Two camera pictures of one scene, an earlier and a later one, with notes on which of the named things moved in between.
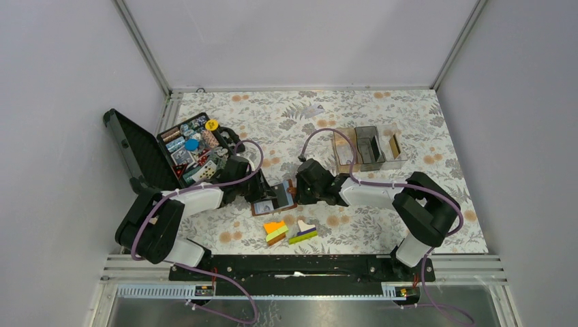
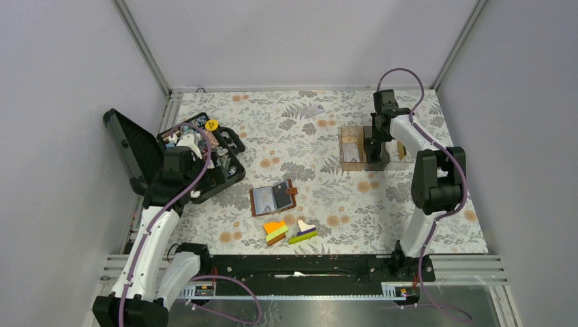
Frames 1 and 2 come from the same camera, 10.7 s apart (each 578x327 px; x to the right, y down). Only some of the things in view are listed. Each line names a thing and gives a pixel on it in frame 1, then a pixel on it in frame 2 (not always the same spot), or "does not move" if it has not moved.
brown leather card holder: (285, 197) does not move
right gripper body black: (308, 194) to (378, 135)
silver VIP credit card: (263, 207) does not move
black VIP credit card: (282, 199) does not move
